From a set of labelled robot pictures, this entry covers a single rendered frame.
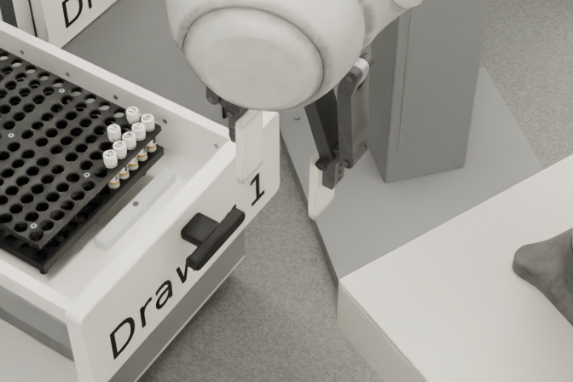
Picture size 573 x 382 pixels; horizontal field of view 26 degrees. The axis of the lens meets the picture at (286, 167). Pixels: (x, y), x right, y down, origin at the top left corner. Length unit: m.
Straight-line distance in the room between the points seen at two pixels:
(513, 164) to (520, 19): 0.47
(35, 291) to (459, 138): 1.32
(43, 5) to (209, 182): 0.35
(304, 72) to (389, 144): 1.63
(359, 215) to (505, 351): 1.16
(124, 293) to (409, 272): 0.27
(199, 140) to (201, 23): 0.61
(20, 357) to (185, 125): 0.27
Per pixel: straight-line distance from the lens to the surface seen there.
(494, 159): 2.37
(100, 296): 1.03
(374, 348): 1.15
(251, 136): 1.00
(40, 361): 1.20
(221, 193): 1.13
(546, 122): 2.52
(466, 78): 2.18
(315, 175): 0.97
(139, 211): 1.19
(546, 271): 1.15
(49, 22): 1.38
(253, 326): 2.14
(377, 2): 0.63
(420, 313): 1.13
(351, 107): 0.90
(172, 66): 1.66
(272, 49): 0.60
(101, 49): 1.51
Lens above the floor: 1.74
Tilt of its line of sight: 47 degrees down
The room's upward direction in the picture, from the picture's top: straight up
